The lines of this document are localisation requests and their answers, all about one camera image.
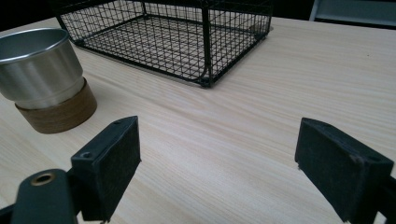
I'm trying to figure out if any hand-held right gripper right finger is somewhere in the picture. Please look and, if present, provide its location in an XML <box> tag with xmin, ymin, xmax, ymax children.
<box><xmin>294</xmin><ymin>117</ymin><xmax>395</xmax><ymax>224</ymax></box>

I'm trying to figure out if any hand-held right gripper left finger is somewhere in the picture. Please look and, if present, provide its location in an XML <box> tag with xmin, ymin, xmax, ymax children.
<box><xmin>70</xmin><ymin>115</ymin><xmax>142</xmax><ymax>223</ymax></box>

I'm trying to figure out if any steel cup with wooden base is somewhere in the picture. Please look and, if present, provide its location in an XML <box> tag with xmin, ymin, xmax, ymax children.
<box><xmin>0</xmin><ymin>27</ymin><xmax>98</xmax><ymax>134</ymax></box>

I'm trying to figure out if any grey shelf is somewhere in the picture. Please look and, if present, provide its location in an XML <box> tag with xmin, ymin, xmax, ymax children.
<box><xmin>309</xmin><ymin>0</ymin><xmax>396</xmax><ymax>28</ymax></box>

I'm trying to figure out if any black wire mesh basket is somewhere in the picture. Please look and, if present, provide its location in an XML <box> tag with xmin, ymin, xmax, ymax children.
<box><xmin>49</xmin><ymin>0</ymin><xmax>275</xmax><ymax>89</ymax></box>

